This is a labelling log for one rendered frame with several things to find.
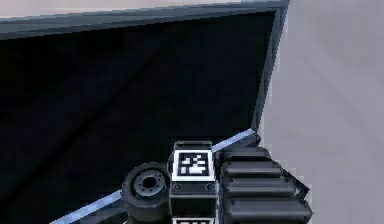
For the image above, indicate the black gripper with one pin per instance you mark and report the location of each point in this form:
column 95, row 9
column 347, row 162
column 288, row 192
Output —
column 148, row 186

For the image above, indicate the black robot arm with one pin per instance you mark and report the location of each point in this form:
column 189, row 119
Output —
column 253, row 186

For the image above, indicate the black television set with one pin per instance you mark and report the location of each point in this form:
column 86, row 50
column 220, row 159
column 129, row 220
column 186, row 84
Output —
column 133, row 83

